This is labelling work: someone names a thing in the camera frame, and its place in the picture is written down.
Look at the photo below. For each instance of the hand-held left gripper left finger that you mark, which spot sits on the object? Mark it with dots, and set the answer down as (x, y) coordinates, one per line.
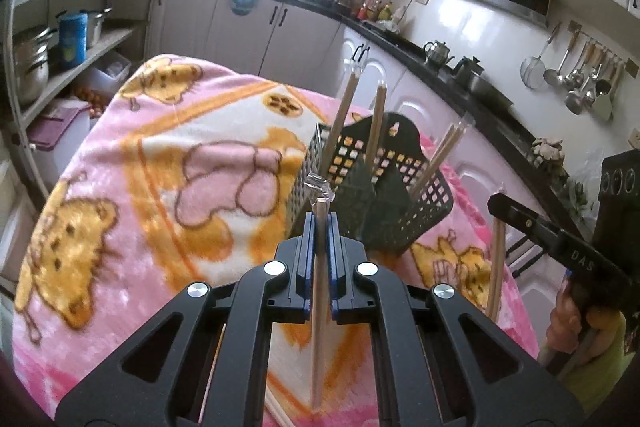
(306, 277)

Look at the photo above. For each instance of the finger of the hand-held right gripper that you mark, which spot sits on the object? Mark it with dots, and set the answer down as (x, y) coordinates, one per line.
(550, 239)

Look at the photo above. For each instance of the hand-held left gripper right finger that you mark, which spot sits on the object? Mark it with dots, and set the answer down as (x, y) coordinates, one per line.
(334, 277)

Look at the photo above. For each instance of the chopstick pair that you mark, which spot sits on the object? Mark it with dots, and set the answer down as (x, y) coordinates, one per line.
(277, 409)
(212, 369)
(377, 122)
(440, 152)
(318, 357)
(496, 257)
(345, 107)

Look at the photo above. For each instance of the dark green plastic utensil basket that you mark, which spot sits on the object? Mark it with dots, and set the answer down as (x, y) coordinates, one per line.
(380, 227)

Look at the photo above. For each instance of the person's right hand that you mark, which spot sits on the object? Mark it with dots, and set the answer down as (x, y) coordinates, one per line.
(565, 312)

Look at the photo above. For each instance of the clear plastic bag of greens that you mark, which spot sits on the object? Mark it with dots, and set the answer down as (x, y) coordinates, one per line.
(580, 187)

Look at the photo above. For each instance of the brown and white lumpy object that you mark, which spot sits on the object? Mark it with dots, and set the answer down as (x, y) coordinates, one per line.
(547, 152)

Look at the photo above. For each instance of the pale kitchen turner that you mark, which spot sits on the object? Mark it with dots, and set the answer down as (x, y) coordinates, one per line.
(602, 107)

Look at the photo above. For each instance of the large steel ladle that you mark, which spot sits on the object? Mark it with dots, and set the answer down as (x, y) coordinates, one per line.
(575, 103)

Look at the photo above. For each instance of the black serving spoon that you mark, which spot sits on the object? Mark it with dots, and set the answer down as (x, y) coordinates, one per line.
(603, 87)

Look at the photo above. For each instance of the black kitchen countertop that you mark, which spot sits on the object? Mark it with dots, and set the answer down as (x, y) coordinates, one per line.
(500, 122)

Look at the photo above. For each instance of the steel serving spoon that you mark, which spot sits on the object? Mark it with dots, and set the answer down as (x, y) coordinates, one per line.
(574, 79)

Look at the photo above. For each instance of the small steel ladle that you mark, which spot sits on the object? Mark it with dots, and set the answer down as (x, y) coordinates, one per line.
(552, 78)

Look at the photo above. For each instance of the person's green clothing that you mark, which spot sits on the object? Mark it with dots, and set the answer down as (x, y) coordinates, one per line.
(600, 377)

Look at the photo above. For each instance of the pink cartoon printed blanket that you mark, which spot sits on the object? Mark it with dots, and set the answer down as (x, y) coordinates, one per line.
(150, 217)

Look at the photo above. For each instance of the black kettle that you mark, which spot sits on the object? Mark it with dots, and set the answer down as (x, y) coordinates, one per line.
(480, 82)

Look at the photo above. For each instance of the stainless steel kettle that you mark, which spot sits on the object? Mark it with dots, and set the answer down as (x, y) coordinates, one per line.
(437, 54)

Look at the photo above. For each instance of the cluster of condiment bottles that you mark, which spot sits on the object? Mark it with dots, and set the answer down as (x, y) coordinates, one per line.
(375, 9)

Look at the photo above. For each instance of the pile of orange round produce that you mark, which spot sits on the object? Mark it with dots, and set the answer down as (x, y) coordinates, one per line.
(92, 102)

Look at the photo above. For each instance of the blue hanging plastic bin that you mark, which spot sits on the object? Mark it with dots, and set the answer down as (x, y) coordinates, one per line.
(243, 4)

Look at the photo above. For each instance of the clear plastic box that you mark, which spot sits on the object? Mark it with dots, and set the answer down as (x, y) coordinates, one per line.
(112, 67)

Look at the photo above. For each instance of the grey plastic drawer cabinet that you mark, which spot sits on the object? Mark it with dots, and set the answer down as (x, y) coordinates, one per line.
(15, 217)

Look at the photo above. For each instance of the small steel pot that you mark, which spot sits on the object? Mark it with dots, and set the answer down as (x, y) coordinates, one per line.
(97, 29)

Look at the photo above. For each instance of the blue canister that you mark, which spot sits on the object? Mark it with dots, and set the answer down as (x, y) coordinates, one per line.
(72, 39)

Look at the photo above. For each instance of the large steel pot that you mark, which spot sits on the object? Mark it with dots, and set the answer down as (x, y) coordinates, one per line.
(32, 67)

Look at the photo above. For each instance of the white wall socket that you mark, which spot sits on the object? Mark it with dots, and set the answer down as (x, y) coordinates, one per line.
(634, 137)

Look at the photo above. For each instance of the wooden utensil hanging rail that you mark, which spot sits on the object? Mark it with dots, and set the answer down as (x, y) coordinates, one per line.
(632, 68)

